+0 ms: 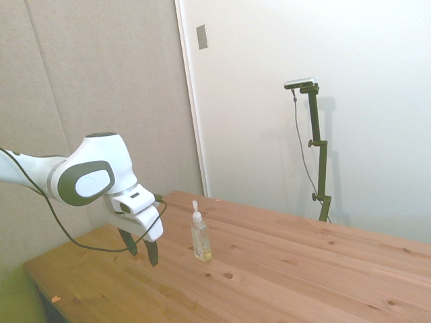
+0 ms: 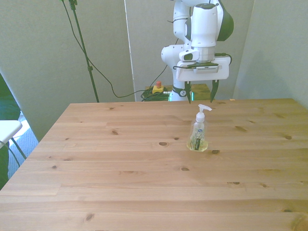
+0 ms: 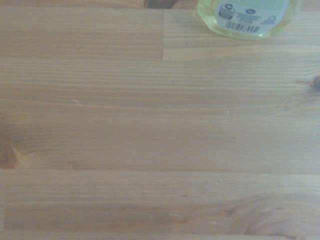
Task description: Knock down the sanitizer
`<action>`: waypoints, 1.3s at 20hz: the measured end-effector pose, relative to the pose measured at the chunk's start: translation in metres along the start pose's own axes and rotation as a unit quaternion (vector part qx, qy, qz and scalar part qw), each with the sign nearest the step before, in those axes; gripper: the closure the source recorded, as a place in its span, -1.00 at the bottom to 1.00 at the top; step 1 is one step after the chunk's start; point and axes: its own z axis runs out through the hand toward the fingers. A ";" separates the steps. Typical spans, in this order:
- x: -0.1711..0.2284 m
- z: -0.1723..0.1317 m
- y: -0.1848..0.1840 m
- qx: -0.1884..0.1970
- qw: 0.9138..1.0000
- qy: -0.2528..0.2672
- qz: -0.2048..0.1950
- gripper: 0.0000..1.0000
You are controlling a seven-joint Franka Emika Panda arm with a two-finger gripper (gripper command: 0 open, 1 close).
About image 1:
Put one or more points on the black camera stand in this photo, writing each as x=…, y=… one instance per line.
x=319, y=151

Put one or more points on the clear sanitizer pump bottle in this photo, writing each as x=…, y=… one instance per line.
x=201, y=239

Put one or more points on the silver exterior camera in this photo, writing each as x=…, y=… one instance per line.
x=300, y=82

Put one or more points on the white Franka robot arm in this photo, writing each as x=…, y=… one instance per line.
x=94, y=158

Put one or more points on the grey wall switch plate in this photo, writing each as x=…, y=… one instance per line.
x=202, y=37

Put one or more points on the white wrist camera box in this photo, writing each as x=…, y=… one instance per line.
x=133, y=200

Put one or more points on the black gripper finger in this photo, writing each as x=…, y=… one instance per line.
x=153, y=253
x=130, y=243

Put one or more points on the white door frame strip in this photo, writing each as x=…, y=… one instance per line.
x=192, y=97

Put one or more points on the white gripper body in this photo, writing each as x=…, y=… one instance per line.
x=148, y=226

